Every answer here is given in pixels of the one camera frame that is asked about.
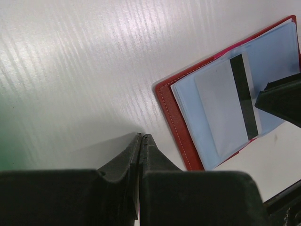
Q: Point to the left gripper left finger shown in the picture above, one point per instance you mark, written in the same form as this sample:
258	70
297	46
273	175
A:
108	196

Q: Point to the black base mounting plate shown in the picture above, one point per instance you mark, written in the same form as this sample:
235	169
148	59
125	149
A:
284	209

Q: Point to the white striped card front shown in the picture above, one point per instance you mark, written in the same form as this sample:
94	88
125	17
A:
227	94

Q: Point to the red card holder wallet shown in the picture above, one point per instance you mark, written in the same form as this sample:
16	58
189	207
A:
172	111

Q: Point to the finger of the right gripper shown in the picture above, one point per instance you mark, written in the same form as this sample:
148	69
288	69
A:
282	98

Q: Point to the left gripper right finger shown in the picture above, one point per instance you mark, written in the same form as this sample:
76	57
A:
172	197

